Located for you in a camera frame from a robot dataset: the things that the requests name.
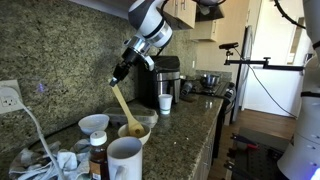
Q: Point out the wooden spoon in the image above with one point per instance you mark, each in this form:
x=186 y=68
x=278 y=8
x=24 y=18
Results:
x=128 y=113

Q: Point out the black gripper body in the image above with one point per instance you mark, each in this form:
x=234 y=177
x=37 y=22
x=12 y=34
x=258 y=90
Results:
x=131 y=60

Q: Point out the white ceramic mug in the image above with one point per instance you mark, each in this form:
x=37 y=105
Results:
x=124 y=161

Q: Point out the amber bottle with white cap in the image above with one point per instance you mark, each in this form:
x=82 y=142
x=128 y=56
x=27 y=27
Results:
x=98 y=156

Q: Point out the white wall outlet with plug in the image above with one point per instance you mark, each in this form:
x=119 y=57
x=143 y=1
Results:
x=10 y=100

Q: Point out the black range hood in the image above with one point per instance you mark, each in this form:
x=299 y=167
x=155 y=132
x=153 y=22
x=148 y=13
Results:
x=210 y=13

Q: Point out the black kitchen stove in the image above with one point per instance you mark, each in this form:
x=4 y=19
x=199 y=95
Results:
x=220 y=100

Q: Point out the black robot cart with clamps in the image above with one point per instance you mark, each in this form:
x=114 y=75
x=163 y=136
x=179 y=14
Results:
x=256 y=156

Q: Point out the empty white bowl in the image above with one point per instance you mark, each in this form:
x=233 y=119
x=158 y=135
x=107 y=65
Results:
x=93 y=124

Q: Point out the crumpled grey cloth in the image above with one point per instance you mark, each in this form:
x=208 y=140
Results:
x=30 y=163

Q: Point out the white paper cup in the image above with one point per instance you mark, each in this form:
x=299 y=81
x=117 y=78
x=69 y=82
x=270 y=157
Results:
x=165 y=104

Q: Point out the egg carton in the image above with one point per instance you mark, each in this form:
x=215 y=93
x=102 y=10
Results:
x=146 y=116

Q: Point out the metal pot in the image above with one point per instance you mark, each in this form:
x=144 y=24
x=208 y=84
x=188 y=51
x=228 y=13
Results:
x=209 y=81

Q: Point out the cream bowl with brown contents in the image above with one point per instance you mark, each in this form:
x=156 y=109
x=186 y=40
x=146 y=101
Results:
x=146 y=133

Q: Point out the black camera on stand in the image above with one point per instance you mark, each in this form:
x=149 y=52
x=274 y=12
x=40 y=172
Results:
x=230 y=45

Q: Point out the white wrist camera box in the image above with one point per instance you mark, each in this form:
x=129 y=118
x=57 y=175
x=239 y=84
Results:
x=149 y=62

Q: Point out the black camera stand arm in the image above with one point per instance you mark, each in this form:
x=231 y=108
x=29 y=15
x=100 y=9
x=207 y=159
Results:
x=266 y=65

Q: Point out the tall refrigerator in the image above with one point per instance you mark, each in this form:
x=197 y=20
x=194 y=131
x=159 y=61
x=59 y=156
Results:
x=245 y=73

